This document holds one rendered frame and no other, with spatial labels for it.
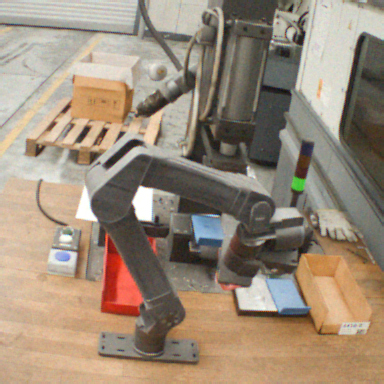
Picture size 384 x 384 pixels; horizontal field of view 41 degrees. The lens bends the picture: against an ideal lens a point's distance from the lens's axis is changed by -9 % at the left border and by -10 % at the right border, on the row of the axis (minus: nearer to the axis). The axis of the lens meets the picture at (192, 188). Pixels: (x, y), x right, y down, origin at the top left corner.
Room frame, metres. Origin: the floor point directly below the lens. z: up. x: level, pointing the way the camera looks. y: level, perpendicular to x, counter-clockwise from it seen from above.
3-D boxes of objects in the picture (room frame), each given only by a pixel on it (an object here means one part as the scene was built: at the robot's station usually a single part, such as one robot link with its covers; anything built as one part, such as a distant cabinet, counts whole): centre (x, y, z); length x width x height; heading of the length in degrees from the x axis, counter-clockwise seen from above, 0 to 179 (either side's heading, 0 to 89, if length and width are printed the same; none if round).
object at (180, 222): (1.23, -0.07, 0.98); 0.20 x 0.10 x 0.01; 99
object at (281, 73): (7.04, -0.59, 0.49); 5.51 x 1.02 x 0.97; 5
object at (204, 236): (1.19, -0.06, 1.00); 0.15 x 0.07 x 0.03; 9
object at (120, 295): (1.03, 0.11, 0.93); 0.25 x 0.12 x 0.06; 9
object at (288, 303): (1.05, -0.26, 0.93); 0.15 x 0.07 x 0.03; 12
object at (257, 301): (1.07, -0.22, 0.91); 0.17 x 0.16 x 0.02; 99
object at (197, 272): (1.31, -0.08, 0.88); 0.65 x 0.50 x 0.03; 99
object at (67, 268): (1.04, 0.27, 0.90); 0.07 x 0.07 x 0.06; 9
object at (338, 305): (1.08, -0.38, 0.93); 0.25 x 0.13 x 0.08; 9
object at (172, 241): (1.23, -0.07, 0.94); 0.20 x 0.10 x 0.07; 99
